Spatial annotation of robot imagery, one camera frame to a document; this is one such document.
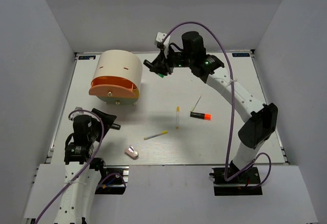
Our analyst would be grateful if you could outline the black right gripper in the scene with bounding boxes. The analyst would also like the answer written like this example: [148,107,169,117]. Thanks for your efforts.
[151,44,194,76]

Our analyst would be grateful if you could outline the pink black highlighter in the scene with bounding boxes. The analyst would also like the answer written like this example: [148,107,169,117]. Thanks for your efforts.
[110,123,121,130]

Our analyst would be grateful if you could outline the orange black highlighter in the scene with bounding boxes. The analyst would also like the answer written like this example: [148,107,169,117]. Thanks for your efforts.
[190,112,212,120]

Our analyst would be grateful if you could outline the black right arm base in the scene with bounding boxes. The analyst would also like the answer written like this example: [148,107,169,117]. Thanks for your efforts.
[209,167,263,196]

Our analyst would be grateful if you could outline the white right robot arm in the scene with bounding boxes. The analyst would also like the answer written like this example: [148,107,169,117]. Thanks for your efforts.
[144,31,278,183]

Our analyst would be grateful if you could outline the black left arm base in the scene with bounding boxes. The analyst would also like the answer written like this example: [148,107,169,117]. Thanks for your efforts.
[90,158,129,195]

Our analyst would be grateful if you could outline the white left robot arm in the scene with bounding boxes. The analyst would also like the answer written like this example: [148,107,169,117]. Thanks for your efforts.
[54,108,116,223]

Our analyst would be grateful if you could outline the pink white eraser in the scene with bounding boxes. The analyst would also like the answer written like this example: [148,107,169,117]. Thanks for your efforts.
[125,145,139,160]

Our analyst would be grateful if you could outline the beige orange drawer container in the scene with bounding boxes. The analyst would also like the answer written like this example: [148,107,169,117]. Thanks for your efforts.
[88,49,143,105]

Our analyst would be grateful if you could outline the white yellow pen upright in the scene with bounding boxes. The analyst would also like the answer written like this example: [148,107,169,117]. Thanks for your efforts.
[175,106,180,130]

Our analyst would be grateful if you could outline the thin white yellow pen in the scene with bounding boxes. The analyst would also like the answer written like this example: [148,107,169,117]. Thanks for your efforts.
[191,94,202,112]

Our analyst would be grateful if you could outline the white yellow pen lower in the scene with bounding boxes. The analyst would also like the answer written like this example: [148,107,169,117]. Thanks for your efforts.
[144,131,168,140]

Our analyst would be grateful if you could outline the blue left corner label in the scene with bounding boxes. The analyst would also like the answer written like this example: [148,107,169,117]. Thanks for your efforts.
[78,55,96,60]

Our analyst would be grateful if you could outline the blue corner label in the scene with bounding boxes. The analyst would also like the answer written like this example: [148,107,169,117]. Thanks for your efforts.
[78,55,96,60]
[232,53,250,58]

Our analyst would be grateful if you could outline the blue right corner label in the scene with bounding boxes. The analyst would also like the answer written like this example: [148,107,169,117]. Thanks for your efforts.
[232,53,250,58]

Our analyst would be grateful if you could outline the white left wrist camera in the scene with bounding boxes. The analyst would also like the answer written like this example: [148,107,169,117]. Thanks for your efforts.
[68,107,84,121]

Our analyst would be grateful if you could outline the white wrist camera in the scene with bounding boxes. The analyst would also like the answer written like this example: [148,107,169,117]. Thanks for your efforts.
[154,32,170,56]
[68,107,84,121]

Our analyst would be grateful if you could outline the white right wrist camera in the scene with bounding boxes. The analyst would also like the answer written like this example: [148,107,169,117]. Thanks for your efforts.
[154,32,170,56]

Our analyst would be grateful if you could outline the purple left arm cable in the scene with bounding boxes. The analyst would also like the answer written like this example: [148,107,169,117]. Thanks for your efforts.
[34,109,106,223]

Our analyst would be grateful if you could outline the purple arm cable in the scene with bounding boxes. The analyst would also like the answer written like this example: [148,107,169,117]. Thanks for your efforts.
[34,109,106,223]
[165,21,272,189]

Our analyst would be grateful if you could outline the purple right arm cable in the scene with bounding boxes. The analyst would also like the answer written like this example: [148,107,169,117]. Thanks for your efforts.
[165,21,272,189]

